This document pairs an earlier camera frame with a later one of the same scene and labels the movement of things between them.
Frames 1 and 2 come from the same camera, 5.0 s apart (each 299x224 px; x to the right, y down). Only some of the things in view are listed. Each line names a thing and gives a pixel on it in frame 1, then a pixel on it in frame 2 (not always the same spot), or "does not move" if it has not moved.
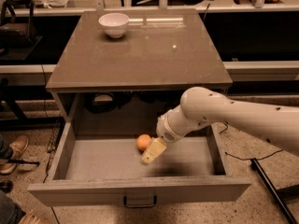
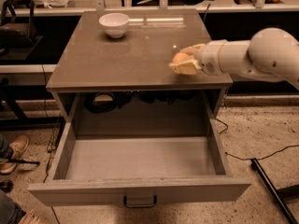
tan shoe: x=18 y=147 does not move
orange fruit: x=143 y=142 -> x=179 y=56
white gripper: x=165 y=132 -> x=209 y=57
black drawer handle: x=140 y=205 does not move
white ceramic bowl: x=115 y=23 does not move
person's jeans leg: x=10 y=213 does not move
